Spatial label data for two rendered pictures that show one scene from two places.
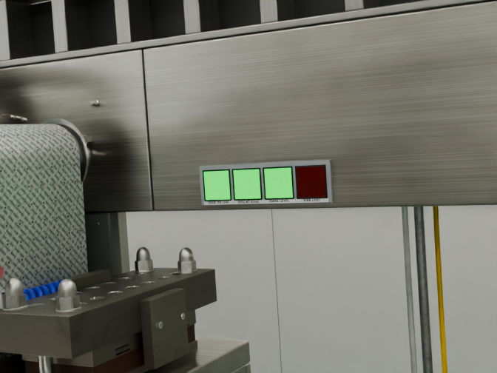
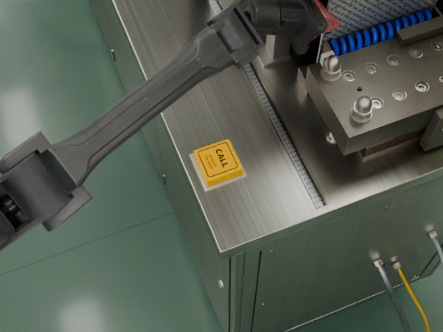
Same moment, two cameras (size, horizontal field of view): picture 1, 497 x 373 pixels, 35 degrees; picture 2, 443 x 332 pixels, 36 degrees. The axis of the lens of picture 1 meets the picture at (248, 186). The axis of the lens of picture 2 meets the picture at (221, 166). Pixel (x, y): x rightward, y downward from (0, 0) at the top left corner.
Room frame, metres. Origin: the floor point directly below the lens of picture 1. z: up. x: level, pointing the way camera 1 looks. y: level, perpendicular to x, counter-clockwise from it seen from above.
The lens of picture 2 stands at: (0.52, 0.05, 1.99)
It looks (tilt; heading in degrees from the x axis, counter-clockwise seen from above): 61 degrees down; 40
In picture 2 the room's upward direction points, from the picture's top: 1 degrees counter-clockwise
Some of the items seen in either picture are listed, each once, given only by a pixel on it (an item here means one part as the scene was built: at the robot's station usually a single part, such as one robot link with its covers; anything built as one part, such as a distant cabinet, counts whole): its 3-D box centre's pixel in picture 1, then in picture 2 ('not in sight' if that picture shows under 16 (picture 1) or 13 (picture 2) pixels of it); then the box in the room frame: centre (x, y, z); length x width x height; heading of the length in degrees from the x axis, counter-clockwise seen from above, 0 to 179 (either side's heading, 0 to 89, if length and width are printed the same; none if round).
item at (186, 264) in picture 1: (186, 259); not in sight; (1.43, 0.12, 1.05); 0.04 x 0.04 x 0.04
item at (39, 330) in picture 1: (113, 305); (426, 75); (1.31, 0.24, 1.00); 0.40 x 0.16 x 0.06; 152
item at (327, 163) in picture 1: (263, 183); not in sight; (1.36, -0.03, 1.18); 0.25 x 0.01 x 0.07; 62
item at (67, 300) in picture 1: (67, 294); (363, 106); (1.15, 0.27, 1.05); 0.04 x 0.04 x 0.04
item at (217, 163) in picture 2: not in sight; (217, 162); (0.98, 0.44, 0.91); 0.07 x 0.07 x 0.02; 62
